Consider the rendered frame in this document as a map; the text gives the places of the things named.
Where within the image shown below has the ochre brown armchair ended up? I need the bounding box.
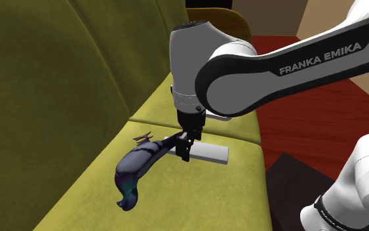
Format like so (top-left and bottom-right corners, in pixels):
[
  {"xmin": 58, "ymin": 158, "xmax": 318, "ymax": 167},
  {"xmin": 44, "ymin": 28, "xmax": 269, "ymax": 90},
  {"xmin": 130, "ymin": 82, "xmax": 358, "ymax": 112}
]
[{"xmin": 186, "ymin": 7, "xmax": 254, "ymax": 45}]

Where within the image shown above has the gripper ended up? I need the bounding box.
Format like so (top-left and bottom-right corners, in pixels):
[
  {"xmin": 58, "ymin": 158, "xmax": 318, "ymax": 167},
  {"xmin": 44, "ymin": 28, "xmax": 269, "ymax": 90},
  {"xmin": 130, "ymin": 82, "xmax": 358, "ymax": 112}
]
[{"xmin": 175, "ymin": 108, "xmax": 207, "ymax": 163}]

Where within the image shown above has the flat white bar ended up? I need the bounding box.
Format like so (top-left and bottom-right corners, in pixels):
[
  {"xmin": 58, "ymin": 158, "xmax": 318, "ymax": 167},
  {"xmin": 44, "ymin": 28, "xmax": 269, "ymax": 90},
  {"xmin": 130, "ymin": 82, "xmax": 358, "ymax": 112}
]
[{"xmin": 164, "ymin": 136, "xmax": 229, "ymax": 165}]

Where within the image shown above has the olive green sofa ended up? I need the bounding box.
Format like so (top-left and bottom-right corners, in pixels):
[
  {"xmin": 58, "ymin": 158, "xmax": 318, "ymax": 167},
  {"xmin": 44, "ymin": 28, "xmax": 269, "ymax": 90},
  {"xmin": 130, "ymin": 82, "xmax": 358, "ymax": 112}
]
[{"xmin": 0, "ymin": 0, "xmax": 273, "ymax": 231}]

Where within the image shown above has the dark blue bird figure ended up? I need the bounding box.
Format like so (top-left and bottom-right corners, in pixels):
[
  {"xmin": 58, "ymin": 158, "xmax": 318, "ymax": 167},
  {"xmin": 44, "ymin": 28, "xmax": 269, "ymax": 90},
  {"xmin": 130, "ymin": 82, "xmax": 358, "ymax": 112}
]
[{"xmin": 114, "ymin": 131, "xmax": 184, "ymax": 212}]

